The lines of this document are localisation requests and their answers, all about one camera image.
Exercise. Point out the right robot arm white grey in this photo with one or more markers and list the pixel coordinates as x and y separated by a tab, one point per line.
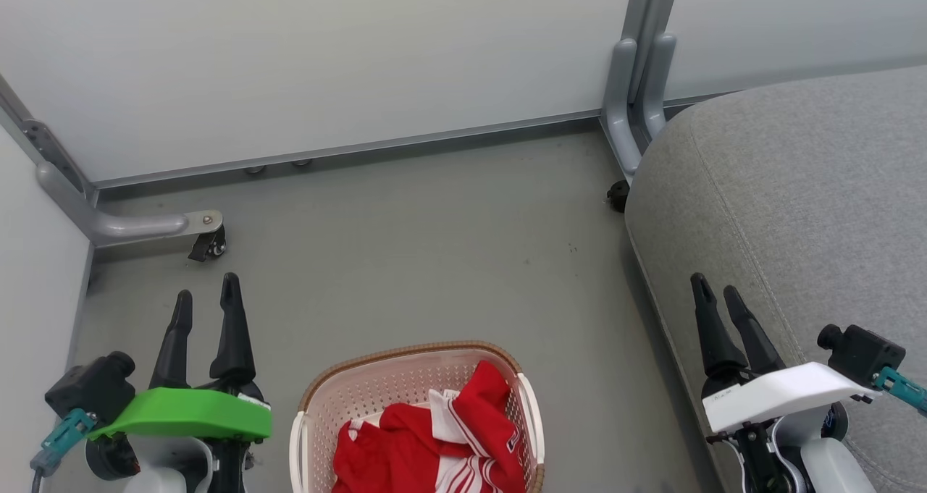
811	457

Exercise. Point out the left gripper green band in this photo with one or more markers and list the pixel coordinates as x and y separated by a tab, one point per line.
188	413

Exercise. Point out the black caster wheel with brake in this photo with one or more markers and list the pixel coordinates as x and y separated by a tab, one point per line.
210	245

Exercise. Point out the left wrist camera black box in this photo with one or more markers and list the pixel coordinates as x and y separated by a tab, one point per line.
90	388

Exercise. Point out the grey metal hinge bracket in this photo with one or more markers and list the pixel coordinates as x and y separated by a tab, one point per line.
51	153

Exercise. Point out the small black caster wheel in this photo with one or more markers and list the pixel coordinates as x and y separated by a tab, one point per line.
618	195

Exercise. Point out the white perforated laundry basket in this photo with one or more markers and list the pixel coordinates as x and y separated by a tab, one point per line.
362	392

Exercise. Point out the grey partition foot single tube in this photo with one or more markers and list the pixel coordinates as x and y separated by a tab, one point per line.
130	225

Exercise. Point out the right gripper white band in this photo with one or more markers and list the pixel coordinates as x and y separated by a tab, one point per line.
782	395

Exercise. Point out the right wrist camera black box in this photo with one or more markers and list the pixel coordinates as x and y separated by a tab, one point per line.
865	355

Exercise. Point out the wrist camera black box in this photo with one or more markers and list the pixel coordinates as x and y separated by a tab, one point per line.
90	388
865	355

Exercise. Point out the grey partition post double tube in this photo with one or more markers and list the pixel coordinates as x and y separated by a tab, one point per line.
641	80

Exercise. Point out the grey fabric sofa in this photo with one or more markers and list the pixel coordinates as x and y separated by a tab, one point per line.
797	203

